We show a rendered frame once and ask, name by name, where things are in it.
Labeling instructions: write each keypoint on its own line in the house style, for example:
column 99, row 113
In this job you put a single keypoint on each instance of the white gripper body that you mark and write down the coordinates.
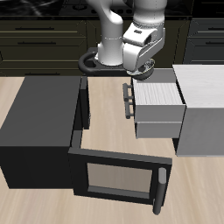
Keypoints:
column 134, row 57

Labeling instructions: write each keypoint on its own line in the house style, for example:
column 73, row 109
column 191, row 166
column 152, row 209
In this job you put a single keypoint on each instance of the patterned bowl with grey base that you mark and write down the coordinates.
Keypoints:
column 143, row 76

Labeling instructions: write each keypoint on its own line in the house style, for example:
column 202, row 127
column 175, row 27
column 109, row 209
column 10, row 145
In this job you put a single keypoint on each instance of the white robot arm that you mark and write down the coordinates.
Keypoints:
column 109, row 43

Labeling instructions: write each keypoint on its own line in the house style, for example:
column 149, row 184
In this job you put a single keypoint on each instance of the white cabinet drawer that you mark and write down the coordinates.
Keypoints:
column 159, row 112

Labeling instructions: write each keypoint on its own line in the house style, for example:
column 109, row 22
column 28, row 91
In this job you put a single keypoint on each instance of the white wooden cabinet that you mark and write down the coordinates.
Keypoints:
column 201, row 116

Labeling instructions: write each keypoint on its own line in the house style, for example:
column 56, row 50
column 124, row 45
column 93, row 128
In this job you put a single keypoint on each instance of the dark kitchen cupboards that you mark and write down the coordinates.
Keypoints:
column 35, row 55

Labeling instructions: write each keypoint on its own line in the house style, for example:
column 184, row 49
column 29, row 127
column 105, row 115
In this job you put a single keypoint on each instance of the black microwave oven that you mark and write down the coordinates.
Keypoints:
column 38, row 116

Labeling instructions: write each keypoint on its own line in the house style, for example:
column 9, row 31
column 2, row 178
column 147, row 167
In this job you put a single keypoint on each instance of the flat black base plate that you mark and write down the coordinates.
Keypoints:
column 84, row 64

